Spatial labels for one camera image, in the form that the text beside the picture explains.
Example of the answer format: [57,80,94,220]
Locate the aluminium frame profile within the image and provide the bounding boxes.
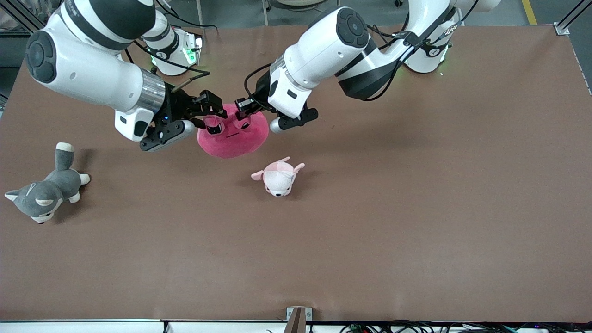
[0,0,47,37]
[554,0,592,37]

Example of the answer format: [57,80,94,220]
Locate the metal table edge bracket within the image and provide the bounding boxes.
[286,307,313,333]

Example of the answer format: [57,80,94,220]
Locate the grey white husky plush toy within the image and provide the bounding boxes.
[5,142,91,225]

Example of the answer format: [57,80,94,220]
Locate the black right arm base cable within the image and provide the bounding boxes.
[157,0,219,32]

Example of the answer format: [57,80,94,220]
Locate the black arm base cable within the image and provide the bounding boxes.
[157,0,219,32]
[365,23,410,51]

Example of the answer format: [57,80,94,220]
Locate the small white pink plush toy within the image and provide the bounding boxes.
[251,156,305,197]

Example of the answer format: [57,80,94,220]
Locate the black left arm base cable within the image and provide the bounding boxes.
[365,23,410,51]

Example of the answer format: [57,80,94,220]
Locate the black cable bundle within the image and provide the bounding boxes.
[340,320,592,333]

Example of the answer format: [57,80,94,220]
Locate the round hot pink plush toy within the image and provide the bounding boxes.
[197,103,270,159]

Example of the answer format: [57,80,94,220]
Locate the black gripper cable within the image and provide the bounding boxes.
[244,62,278,105]
[124,41,211,94]

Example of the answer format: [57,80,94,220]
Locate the white metal stand frame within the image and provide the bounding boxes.
[261,0,343,26]

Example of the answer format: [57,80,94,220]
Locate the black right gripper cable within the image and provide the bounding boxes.
[124,41,211,94]

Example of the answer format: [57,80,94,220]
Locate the brown table cover sheet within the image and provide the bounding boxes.
[0,24,592,323]

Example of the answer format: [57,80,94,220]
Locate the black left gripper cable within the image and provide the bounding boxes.
[244,62,278,105]

